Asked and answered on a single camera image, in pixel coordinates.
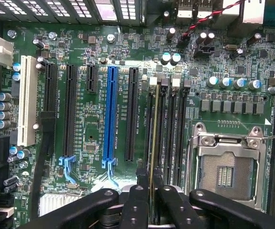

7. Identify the silver finned heat sink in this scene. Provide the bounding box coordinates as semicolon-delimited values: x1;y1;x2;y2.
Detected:
39;192;84;217

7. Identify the silver CPU socket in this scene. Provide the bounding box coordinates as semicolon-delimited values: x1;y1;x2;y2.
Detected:
186;122;269;212

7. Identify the green motherboard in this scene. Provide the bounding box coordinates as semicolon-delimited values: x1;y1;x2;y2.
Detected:
0;22;275;221

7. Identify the small white connector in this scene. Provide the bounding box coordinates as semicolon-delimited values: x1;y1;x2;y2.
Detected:
0;206;14;219

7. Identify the blue expansion slot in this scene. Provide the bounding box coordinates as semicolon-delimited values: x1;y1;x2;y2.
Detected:
101;66;119;188

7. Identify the long black expansion slot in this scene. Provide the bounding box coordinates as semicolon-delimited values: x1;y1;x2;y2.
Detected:
58;63;78;185
125;67;140;162

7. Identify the white PCI expansion slot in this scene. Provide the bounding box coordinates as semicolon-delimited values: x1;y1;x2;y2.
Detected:
17;55;39;147

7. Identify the short black expansion slot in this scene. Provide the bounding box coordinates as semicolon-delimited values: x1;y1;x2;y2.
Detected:
43;62;58;114

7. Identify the tiny black expansion slot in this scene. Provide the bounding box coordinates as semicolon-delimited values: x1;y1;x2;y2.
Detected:
85;63;98;94

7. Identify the black four pin connector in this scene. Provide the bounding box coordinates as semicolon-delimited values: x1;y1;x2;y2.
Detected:
193;43;216;58

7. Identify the black can capacitor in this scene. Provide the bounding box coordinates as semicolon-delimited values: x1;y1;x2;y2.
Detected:
203;31;216;46
166;27;177;41
196;31;208;45
246;32;263;46

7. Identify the black fan header plug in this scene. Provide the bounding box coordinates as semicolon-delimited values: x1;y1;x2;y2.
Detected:
177;32;191;48

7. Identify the silver rear port block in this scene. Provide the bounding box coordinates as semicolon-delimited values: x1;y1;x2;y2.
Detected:
225;0;266;37

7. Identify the plain silver slot cover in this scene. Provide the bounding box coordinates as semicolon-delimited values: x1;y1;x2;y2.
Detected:
93;0;119;22

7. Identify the silver USB port block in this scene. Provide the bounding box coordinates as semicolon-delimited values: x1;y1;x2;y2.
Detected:
175;0;212;20

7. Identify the red black twisted wire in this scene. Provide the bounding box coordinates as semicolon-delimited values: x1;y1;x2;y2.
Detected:
182;0;247;36

